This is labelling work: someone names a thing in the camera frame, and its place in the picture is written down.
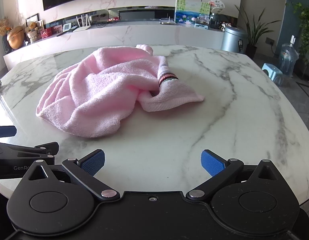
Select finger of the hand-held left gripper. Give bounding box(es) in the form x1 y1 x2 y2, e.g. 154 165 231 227
0 125 17 138
5 142 59 159

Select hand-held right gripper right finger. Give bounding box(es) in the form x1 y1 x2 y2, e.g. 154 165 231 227
186 149 293 202

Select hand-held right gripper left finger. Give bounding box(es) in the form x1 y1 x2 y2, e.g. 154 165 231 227
18 149 120 202

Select pink towel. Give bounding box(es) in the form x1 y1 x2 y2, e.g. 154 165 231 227
36 44 205 138

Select round golden vase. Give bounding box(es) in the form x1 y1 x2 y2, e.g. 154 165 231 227
7 26 25 50

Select brown teddy bear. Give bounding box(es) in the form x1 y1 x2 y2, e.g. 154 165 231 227
26 22 43 43

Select dried flower bunch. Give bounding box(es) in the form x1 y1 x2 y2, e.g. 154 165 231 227
0 17 12 36

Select light blue plastic stool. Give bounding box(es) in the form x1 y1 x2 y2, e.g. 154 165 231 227
261 63 284 85

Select silver trash can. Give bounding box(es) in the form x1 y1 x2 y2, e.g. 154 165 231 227
221 26 248 53

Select white router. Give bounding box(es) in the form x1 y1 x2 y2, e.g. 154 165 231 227
73 15 93 32

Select clear water jug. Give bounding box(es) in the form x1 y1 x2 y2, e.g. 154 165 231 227
279 36 300 75

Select white marble TV cabinet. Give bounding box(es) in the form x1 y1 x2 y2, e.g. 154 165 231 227
3 6 227 70

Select potted long-leaf plant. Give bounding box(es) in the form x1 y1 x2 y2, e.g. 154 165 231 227
234 4 281 57

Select landscape painting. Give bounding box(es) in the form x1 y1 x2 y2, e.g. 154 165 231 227
175 0 211 29

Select white hand fan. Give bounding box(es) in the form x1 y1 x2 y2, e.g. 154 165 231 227
209 0 225 14

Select green climbing plant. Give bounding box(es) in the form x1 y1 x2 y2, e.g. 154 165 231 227
286 2 309 65

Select black picture frame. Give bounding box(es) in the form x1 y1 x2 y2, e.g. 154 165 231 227
25 13 40 27

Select black cables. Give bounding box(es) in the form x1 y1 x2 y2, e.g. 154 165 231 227
96 17 120 27

